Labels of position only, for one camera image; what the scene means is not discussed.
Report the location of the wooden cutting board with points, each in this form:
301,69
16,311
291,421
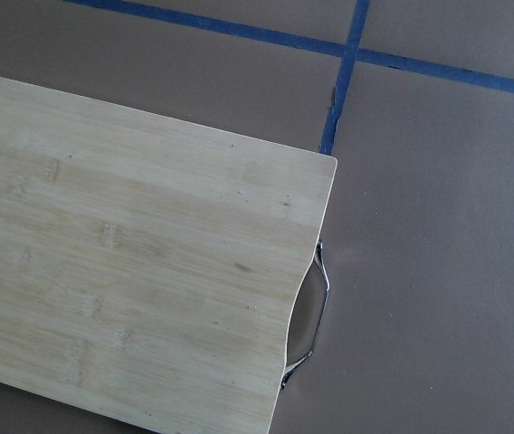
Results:
149,266

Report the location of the metal cutting board handle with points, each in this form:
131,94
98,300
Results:
316,310

